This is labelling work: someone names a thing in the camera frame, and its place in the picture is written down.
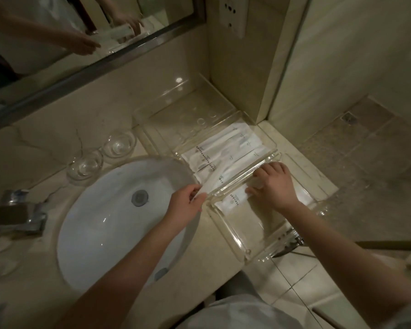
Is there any person's right hand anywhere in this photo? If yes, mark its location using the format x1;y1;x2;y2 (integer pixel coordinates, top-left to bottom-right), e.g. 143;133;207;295
245;162;301;213

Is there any person's left hand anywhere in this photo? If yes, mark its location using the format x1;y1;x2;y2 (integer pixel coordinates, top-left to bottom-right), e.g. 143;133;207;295
165;184;208;232

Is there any long white toothbrush packet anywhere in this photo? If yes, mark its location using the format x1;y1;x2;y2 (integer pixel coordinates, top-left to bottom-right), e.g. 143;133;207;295
191;167;235;203

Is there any white amenity packet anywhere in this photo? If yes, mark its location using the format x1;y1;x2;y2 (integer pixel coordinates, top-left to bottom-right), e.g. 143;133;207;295
181;124;251;161
195;147;273;178
214;178;265;218
188;133;263;170

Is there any person's left forearm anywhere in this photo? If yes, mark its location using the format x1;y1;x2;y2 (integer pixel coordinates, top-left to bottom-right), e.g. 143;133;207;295
53;216;193;329

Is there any person's right forearm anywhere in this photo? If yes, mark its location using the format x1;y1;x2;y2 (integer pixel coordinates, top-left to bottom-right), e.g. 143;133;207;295
282;201;411;321

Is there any clear acrylic tray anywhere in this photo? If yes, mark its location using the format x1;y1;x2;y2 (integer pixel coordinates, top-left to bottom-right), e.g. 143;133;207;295
133;72;238;159
205;153;327;266
173;111;282;197

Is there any metal sink drain stopper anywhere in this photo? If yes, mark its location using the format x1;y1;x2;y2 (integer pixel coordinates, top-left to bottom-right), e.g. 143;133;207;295
131;189;149;207

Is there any white sink basin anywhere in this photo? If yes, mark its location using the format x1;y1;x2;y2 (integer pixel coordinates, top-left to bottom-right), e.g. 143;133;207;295
56;157;207;296

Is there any clear glass cup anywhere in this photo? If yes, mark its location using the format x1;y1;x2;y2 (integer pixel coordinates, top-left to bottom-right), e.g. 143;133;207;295
102;130;138;160
65;150;104;184

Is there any person's light shirt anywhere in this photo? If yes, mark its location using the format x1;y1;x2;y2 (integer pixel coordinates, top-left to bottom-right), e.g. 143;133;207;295
171;271;306;329

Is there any metal floor drain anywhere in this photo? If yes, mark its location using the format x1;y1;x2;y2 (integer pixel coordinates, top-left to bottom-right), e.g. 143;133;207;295
340;111;359;126

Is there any chrome faucet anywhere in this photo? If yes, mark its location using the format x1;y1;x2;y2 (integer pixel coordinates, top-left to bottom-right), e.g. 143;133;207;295
0;189;49;237

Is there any white wall socket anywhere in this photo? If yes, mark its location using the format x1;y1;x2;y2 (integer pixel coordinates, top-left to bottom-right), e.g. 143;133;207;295
219;0;248;39

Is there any framed wall mirror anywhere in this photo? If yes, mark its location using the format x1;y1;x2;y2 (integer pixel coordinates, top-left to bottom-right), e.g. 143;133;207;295
0;0;207;135

